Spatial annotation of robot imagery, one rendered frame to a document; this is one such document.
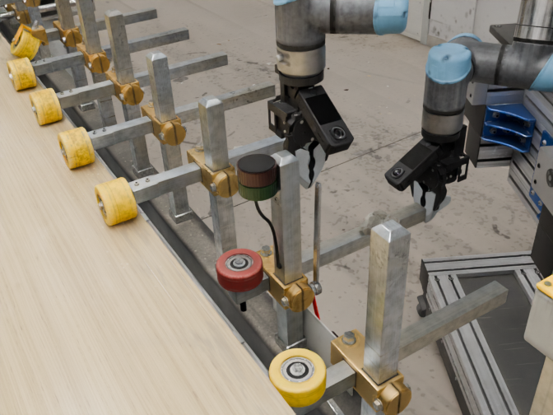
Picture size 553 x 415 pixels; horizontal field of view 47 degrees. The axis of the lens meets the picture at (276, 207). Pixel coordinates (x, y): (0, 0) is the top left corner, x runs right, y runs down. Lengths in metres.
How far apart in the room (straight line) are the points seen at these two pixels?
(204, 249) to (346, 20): 0.70
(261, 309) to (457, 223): 1.59
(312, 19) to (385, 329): 0.45
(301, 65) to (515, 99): 0.80
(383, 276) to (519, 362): 1.16
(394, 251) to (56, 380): 0.51
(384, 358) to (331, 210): 1.90
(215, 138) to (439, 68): 0.42
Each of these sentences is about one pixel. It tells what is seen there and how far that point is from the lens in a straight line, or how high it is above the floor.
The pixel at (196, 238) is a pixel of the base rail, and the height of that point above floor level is 0.70.
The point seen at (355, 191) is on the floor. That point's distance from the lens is 2.90.
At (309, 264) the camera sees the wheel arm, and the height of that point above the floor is 0.85.
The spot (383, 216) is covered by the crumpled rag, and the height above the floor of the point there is 0.87.
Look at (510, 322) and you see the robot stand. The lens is 2.04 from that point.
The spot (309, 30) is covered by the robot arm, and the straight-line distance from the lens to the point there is 0.95.
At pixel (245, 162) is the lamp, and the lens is 0.95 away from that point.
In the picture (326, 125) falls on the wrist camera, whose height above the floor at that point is 1.15.
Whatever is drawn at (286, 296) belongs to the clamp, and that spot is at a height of 0.86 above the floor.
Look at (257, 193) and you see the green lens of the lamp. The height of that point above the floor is 1.08.
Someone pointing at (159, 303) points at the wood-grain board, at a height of 0.90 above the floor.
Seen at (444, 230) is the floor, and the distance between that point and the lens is 2.71.
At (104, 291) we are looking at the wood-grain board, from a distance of 1.09.
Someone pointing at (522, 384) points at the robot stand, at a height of 0.21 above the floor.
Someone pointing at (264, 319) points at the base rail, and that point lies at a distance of 1.27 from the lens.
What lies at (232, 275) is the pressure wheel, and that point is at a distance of 1.06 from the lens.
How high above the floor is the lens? 1.60
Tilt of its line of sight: 35 degrees down
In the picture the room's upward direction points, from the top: 3 degrees counter-clockwise
